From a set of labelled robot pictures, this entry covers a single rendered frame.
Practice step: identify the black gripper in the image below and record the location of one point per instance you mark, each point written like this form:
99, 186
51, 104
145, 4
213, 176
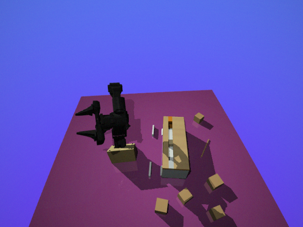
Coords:
105, 121

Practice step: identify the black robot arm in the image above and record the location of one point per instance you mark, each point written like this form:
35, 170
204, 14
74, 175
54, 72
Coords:
119, 110

